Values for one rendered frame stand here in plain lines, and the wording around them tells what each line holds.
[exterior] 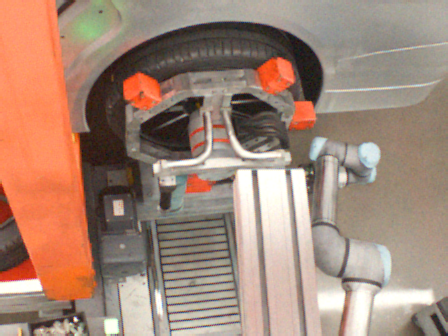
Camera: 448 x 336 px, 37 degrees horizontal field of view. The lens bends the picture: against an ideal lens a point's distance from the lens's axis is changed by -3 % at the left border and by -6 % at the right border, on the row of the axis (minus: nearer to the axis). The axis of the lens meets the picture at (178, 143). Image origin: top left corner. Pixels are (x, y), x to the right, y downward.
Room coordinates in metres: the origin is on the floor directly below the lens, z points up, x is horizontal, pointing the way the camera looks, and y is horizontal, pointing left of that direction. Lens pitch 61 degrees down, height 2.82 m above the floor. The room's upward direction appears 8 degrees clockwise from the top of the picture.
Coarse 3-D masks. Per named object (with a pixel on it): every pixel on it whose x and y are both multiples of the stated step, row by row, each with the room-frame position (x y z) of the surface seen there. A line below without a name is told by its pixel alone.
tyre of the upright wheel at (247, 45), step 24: (216, 24) 1.33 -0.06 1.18; (240, 24) 1.35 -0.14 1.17; (144, 48) 1.25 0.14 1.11; (168, 48) 1.24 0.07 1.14; (192, 48) 1.23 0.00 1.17; (216, 48) 1.24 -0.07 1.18; (240, 48) 1.26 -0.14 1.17; (264, 48) 1.30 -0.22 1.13; (288, 48) 1.39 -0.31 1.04; (120, 72) 1.21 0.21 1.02; (144, 72) 1.17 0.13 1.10; (168, 72) 1.18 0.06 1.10; (120, 96) 1.15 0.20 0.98; (120, 120) 1.15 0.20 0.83
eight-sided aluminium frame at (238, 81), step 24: (216, 72) 1.19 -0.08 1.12; (240, 72) 1.20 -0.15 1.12; (168, 96) 1.11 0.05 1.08; (264, 96) 1.18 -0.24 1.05; (288, 96) 1.24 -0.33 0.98; (144, 120) 1.08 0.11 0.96; (288, 120) 1.20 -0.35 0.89; (144, 144) 1.13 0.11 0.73; (240, 144) 1.22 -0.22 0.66; (264, 144) 1.19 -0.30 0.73
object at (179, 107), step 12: (192, 72) 1.20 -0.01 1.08; (192, 96) 1.23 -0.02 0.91; (240, 96) 1.29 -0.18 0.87; (252, 96) 1.29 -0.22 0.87; (168, 108) 1.21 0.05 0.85; (180, 108) 1.22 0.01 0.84; (192, 108) 1.26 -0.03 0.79; (240, 108) 1.29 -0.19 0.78; (252, 108) 1.34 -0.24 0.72; (264, 108) 1.31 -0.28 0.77; (156, 120) 1.26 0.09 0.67; (168, 120) 1.21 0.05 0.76; (180, 120) 1.31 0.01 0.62; (144, 132) 1.17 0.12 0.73; (156, 132) 1.21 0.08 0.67; (168, 132) 1.24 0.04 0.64; (180, 132) 1.23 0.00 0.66; (168, 144) 1.19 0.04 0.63; (180, 144) 1.20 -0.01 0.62
